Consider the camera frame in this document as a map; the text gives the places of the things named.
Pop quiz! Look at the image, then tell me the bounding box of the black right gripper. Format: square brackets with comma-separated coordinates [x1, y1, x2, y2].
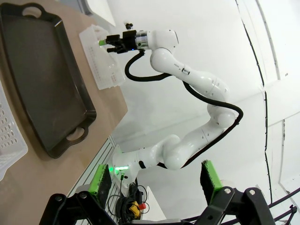
[98, 30, 138, 54]

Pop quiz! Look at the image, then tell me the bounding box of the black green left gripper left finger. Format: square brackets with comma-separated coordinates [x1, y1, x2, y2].
[39, 164, 122, 225]

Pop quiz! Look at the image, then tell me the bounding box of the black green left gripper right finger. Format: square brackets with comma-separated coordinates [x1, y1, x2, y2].
[199, 159, 277, 225]

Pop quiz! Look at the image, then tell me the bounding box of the clear plastic test tube rack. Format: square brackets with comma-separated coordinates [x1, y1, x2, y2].
[79, 24, 126, 91]

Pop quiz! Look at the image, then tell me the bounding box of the yellow red emergency stop button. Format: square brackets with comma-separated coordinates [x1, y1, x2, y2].
[127, 200, 146, 213]

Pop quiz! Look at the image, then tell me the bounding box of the white perforated plastic basket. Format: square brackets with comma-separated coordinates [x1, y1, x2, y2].
[0, 81, 29, 182]

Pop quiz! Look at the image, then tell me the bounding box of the aluminium table frame rail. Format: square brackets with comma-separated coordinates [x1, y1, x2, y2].
[67, 135, 124, 225]

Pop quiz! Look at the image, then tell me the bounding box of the black cable bundle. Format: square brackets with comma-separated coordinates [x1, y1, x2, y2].
[107, 179, 151, 220]

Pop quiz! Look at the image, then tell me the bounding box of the black corrugated arm cable conduit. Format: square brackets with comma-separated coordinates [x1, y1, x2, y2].
[124, 50, 244, 169]

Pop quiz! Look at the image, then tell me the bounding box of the black rectangular tray with handles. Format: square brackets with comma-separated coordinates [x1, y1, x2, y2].
[0, 2, 97, 159]

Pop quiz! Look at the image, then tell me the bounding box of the black wall cable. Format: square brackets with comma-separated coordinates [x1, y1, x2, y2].
[235, 0, 273, 205]

